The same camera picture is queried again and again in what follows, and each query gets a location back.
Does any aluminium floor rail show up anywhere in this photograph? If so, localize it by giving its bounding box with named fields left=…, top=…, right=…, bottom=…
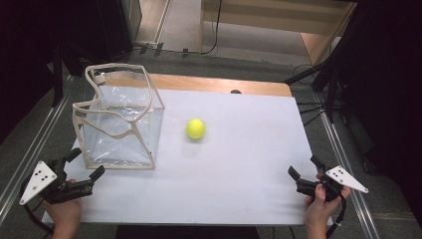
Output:
left=0, top=78, right=75, bottom=224
left=313, top=93, right=381, bottom=239

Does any yellow tennis ball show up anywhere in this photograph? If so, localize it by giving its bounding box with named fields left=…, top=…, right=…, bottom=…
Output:
left=185, top=118, right=207, bottom=140

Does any black wrist strap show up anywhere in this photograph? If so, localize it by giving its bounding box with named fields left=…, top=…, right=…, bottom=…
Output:
left=19, top=180, right=56, bottom=237
left=326, top=193, right=348, bottom=239

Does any person's left hand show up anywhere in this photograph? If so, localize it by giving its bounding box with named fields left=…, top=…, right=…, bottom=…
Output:
left=43, top=178, right=84, bottom=239

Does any black metal stand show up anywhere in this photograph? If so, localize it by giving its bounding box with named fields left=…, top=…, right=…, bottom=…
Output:
left=283, top=0, right=372, bottom=123

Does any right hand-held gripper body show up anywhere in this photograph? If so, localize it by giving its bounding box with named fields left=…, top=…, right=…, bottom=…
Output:
left=296, top=164, right=369, bottom=203

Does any black cable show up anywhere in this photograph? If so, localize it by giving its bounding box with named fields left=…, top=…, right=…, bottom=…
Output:
left=132, top=0, right=223, bottom=56

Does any white table mat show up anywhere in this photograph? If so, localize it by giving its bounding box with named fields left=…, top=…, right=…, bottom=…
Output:
left=41, top=85, right=333, bottom=227

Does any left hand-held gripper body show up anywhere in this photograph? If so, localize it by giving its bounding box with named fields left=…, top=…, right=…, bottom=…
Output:
left=18, top=157, right=95, bottom=206

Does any clear plastic bag beige trim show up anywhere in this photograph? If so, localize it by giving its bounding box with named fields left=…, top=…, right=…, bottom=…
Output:
left=72, top=63, right=166, bottom=170

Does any wooden table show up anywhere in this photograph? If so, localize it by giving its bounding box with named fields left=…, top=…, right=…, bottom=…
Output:
left=99, top=71, right=293, bottom=98

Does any person's right hand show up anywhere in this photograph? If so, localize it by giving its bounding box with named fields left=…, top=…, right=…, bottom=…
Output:
left=303, top=173, right=352, bottom=239

